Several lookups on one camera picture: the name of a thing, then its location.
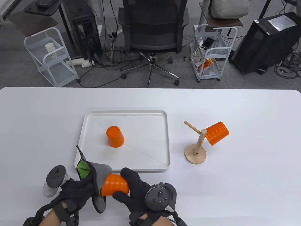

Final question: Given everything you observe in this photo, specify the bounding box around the silver foil bag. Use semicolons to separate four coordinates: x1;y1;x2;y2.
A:
268;15;297;31

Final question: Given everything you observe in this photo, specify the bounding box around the person's left hand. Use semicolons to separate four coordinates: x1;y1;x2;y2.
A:
51;175;99;222

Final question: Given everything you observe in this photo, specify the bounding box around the black keyboard shelf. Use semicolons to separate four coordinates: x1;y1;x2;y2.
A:
25;0;64;16

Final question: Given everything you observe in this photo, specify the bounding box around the white rolling cart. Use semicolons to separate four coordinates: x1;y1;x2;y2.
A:
24;27;81;87
190;24;238;82

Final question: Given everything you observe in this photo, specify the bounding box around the orange plastic cup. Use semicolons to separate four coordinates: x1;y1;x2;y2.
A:
106;126;125;148
206;121;230;146
101;174;129;196

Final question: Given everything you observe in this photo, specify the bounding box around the black desk leg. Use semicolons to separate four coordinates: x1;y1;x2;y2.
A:
259;0;274;20

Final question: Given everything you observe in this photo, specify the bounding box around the white tube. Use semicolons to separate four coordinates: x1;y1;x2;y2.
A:
65;58;94;69

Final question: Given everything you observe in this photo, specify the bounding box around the white plastic tray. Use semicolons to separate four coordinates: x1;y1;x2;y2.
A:
74;110;170;174

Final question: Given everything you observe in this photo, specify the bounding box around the orange snack packet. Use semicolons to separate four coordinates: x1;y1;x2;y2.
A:
198;59;214;74

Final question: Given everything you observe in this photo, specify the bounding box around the green hand towel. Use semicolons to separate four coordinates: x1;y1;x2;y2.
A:
76;145;113;214

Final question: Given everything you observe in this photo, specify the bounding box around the grey and white right controller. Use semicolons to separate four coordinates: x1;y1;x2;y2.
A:
145;183;177;211

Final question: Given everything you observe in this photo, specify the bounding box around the black computer tower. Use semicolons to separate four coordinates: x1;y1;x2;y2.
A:
229;12;301;75
58;0;103;60

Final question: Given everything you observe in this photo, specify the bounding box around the grey and white controller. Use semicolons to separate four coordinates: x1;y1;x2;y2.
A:
145;183;177;211
43;165;69;198

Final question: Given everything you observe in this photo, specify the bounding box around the tangle of black cables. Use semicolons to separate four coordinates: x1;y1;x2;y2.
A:
79;35;141;87
274;42;301;79

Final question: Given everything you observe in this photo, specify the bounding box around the wooden cup rack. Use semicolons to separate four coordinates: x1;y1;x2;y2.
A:
184;121;207;165

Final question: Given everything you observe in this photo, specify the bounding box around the person's right hand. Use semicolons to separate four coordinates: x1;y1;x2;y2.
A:
112;167;165;220

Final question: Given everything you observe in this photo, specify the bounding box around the dark wooden side table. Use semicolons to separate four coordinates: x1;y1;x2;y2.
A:
199;2;243;30
7;11;59;37

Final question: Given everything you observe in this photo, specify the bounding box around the black office chair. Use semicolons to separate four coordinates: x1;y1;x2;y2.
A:
118;0;190;88

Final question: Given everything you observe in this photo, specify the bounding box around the beige fabric bag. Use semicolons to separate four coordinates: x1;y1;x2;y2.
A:
208;0;250;19

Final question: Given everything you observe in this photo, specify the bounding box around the black braided cable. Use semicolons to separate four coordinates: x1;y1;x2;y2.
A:
22;201;59;226

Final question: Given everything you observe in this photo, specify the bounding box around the grey and white left controller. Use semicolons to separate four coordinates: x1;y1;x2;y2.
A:
43;165;69;198

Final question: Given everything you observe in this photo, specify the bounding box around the black keyboard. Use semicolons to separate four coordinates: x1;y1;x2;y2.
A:
35;0;55;8

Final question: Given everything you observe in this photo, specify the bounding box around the person's left forearm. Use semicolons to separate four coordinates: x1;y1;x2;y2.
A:
42;208;64;226

